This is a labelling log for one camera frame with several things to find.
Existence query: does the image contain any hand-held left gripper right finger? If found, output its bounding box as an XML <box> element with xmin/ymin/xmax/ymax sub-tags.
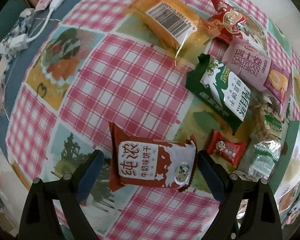
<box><xmin>197</xmin><ymin>150</ymin><xmax>283</xmax><ymax>240</ymax></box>

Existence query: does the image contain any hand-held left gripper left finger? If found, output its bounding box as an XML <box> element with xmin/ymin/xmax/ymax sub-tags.
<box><xmin>17</xmin><ymin>149</ymin><xmax>104</xmax><ymax>240</ymax></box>

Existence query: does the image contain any brown and white biscuit packet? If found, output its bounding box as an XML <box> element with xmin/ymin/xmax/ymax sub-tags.
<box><xmin>108</xmin><ymin>121</ymin><xmax>198</xmax><ymax>193</ymax></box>

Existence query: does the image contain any red snack packet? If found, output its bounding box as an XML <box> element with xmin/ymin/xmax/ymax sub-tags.
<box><xmin>207</xmin><ymin>0</ymin><xmax>248</xmax><ymax>43</ymax></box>

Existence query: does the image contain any clear packet of tan snack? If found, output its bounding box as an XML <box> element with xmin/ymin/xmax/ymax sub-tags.
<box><xmin>250</xmin><ymin>92</ymin><xmax>283</xmax><ymax>140</ymax></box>

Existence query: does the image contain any crumpled printed wrapper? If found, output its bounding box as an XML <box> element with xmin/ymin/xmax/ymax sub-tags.
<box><xmin>0</xmin><ymin>7</ymin><xmax>34</xmax><ymax>58</ymax></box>

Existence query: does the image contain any teal tray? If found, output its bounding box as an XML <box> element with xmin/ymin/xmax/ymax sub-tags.
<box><xmin>271</xmin><ymin>120</ymin><xmax>300</xmax><ymax>220</ymax></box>

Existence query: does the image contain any small red candy packet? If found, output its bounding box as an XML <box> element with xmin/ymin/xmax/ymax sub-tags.
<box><xmin>206</xmin><ymin>130</ymin><xmax>247</xmax><ymax>168</ymax></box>

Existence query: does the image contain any small pink packet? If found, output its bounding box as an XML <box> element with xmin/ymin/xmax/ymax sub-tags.
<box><xmin>35</xmin><ymin>0</ymin><xmax>57</xmax><ymax>12</ymax></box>

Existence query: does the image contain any clear packet with green label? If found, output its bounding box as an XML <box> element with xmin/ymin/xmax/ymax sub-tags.
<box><xmin>240</xmin><ymin>140</ymin><xmax>283</xmax><ymax>180</ymax></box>

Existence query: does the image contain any round pale bread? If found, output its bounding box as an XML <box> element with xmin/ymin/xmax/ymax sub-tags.
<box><xmin>281</xmin><ymin>152</ymin><xmax>300</xmax><ymax>195</ymax></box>

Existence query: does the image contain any pink swiss roll packet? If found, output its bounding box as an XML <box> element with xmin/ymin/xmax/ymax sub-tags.
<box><xmin>221</xmin><ymin>37</ymin><xmax>293</xmax><ymax>123</ymax></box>

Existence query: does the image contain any checked picture tablecloth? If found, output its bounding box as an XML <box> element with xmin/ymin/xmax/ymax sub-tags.
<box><xmin>5</xmin><ymin>0</ymin><xmax>300</xmax><ymax>233</ymax></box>

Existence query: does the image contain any orange cake packet with barcode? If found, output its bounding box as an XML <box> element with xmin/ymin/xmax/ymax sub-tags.
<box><xmin>122</xmin><ymin>0</ymin><xmax>217</xmax><ymax>55</ymax></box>

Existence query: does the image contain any green and white biscuit packet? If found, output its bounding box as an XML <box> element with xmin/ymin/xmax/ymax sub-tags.
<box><xmin>185</xmin><ymin>54</ymin><xmax>252</xmax><ymax>135</ymax></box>

